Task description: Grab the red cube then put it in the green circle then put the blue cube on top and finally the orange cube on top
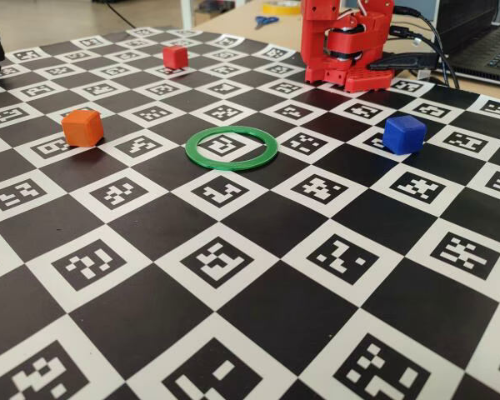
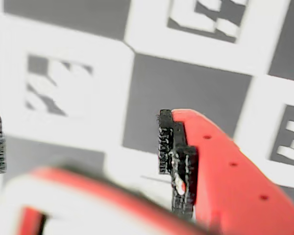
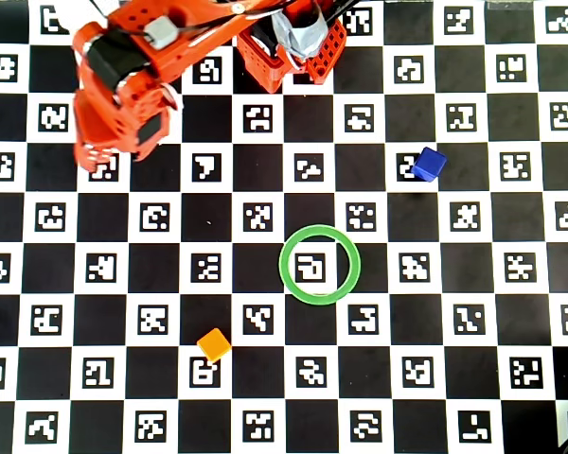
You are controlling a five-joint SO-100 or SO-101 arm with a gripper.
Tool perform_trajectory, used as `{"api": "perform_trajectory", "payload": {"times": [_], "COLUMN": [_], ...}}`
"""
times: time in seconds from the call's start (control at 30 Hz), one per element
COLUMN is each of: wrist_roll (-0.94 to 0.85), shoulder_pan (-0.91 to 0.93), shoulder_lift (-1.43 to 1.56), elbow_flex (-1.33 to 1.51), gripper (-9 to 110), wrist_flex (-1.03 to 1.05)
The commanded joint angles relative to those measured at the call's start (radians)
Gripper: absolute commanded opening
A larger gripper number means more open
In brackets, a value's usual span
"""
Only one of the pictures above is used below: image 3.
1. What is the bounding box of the green flat ring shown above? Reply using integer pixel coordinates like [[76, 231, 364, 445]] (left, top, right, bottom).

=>
[[277, 224, 363, 306]]

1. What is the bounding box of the blue cube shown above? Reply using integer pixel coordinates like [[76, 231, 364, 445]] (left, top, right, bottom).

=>
[[412, 146, 449, 183]]

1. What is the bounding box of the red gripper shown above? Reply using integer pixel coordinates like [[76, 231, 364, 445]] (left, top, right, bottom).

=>
[[73, 82, 184, 173]]

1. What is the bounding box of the small grey square module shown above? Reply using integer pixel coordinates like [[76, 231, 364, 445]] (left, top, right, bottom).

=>
[[144, 16, 180, 50]]

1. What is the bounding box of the red robot base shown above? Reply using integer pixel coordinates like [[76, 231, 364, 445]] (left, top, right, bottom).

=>
[[236, 18, 349, 94]]

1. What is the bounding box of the checkerboard marker mat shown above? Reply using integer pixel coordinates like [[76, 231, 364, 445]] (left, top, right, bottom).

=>
[[0, 0, 568, 454]]

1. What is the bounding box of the orange cube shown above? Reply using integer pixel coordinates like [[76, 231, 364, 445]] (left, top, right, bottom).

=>
[[196, 327, 233, 364]]

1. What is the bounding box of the grey duct tape wrap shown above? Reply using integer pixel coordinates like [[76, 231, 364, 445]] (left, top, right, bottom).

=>
[[270, 7, 331, 61]]

